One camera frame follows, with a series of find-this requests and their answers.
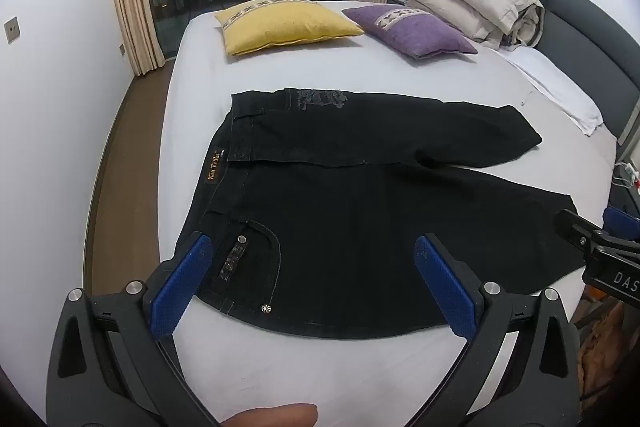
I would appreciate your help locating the yellow pillow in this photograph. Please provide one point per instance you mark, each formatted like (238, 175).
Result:
(285, 27)

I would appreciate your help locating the person's left hand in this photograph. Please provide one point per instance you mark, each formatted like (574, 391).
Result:
(272, 416)

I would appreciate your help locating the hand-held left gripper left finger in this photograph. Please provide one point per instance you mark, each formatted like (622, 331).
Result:
(182, 287)

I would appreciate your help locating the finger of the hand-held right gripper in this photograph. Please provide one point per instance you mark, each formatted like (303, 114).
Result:
(622, 224)
(575, 227)

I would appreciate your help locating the grey padded headboard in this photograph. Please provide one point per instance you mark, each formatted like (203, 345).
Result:
(590, 22)

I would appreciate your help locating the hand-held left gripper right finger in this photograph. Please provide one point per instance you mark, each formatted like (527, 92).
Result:
(445, 287)

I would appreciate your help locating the black denim pants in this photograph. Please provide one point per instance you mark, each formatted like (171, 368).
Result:
(350, 207)

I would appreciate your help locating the purple pillow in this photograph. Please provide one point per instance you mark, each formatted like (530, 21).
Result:
(415, 32)

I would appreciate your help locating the white pillow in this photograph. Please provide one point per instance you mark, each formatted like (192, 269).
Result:
(560, 92)

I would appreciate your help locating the dark nightstand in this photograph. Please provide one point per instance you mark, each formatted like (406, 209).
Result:
(627, 197)

